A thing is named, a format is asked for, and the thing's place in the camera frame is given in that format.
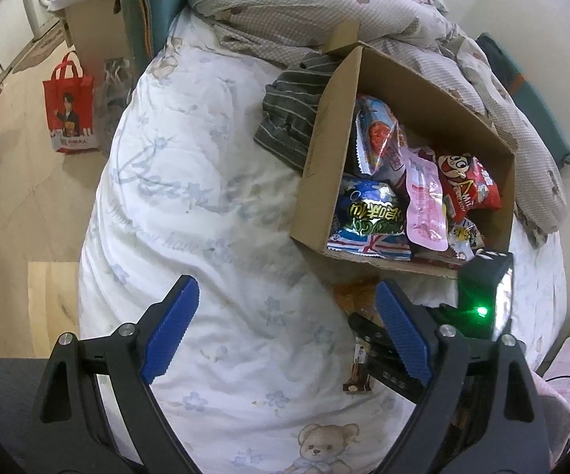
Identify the white pink snack bag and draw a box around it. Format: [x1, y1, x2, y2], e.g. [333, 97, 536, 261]
[412, 216, 487, 268]

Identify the pink snack pouch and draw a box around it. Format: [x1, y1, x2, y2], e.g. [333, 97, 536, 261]
[404, 150, 449, 252]

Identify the blue green Lonely God bag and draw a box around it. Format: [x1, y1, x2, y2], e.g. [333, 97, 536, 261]
[326, 175, 411, 261]

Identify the red snack bag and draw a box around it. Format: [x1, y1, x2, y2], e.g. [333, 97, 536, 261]
[436, 154, 502, 224]

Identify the light blue shrimp snack bag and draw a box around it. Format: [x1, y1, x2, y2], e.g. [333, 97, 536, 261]
[353, 94, 406, 187]

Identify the yellow peanut snack packet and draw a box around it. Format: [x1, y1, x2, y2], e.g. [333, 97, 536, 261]
[332, 277, 379, 320]

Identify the striped grey garment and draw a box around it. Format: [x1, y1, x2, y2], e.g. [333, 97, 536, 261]
[254, 53, 342, 173]

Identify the brown cardboard box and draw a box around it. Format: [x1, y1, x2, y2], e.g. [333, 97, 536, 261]
[291, 21, 514, 278]

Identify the red shopping bag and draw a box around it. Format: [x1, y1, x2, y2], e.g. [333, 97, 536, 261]
[43, 51, 100, 154]

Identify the checkered beige duvet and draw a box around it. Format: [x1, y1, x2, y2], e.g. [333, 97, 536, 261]
[187, 0, 567, 247]

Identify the teal headboard cushion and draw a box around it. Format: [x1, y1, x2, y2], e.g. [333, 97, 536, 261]
[113, 0, 212, 75]

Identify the teal pillow by wall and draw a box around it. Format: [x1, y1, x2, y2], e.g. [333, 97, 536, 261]
[476, 32, 570, 169]

